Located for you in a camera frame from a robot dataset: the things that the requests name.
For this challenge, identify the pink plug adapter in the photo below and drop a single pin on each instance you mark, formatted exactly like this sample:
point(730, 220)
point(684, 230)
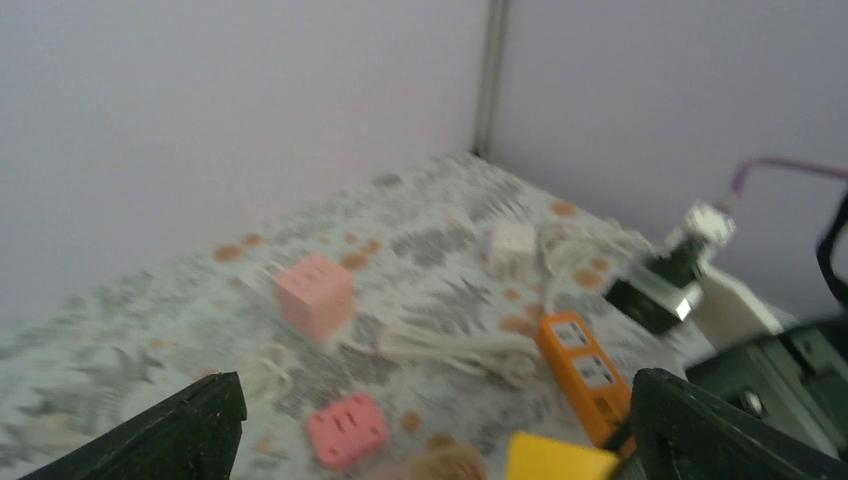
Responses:
point(347, 431)

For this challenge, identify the white cube socket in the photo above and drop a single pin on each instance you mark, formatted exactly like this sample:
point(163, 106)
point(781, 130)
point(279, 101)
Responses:
point(512, 250)

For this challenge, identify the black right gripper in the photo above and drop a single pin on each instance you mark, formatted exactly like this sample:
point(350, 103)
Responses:
point(795, 382)

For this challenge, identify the orange power strip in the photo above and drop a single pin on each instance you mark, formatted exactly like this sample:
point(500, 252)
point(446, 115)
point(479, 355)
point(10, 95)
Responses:
point(597, 392)

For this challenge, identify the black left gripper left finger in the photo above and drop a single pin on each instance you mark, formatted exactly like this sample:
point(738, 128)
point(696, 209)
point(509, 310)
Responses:
point(193, 434)

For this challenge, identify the pink cube socket adapter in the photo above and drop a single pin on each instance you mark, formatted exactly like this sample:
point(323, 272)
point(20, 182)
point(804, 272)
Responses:
point(316, 297)

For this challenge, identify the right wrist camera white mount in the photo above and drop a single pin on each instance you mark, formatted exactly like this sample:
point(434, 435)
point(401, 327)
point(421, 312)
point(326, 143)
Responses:
point(678, 286)

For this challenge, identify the beige cube socket adapter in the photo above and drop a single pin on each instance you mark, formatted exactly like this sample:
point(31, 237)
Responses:
point(457, 462)

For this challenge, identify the aluminium corner frame post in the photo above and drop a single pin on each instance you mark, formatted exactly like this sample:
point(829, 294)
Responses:
point(490, 77)

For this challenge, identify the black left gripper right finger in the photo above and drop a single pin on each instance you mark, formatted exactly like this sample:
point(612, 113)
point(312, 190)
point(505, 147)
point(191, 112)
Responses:
point(683, 432)

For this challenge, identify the yellow cube socket adapter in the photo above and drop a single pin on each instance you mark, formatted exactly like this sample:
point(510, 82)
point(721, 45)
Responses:
point(532, 457)

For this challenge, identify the floral patterned table mat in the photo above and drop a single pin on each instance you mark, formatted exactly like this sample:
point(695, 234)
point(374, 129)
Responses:
point(414, 243)

